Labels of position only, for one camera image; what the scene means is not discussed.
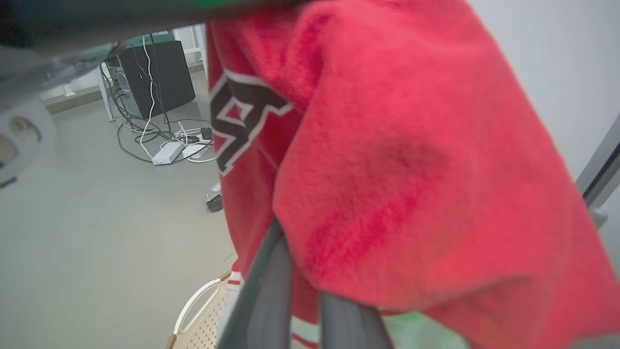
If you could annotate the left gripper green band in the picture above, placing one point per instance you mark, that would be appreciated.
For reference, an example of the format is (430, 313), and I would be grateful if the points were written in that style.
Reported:
(145, 17)

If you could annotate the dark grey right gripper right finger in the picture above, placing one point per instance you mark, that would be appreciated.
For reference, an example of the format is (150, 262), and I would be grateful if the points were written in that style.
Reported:
(351, 327)

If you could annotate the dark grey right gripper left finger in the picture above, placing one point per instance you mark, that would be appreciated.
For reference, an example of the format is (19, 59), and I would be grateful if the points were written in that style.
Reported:
(269, 300)

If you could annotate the red knit sweater with letter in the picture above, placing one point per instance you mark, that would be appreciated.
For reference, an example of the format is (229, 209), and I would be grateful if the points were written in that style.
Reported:
(397, 145)

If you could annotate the cream perforated laundry basket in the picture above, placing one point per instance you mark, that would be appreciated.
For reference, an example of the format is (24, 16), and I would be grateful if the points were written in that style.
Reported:
(203, 315)

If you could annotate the black computer tower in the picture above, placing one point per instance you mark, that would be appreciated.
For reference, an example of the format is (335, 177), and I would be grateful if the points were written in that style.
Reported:
(160, 77)

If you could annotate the green garment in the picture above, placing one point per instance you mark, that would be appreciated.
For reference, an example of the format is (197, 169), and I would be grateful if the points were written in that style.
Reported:
(426, 332)

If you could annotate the white table leg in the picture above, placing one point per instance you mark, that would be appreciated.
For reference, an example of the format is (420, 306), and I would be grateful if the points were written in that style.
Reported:
(106, 92)

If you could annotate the grey caster wheel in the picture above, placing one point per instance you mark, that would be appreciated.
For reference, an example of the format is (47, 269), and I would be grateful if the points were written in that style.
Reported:
(214, 201)

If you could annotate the grey door frame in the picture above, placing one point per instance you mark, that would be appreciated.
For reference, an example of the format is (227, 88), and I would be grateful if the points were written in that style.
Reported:
(600, 169)

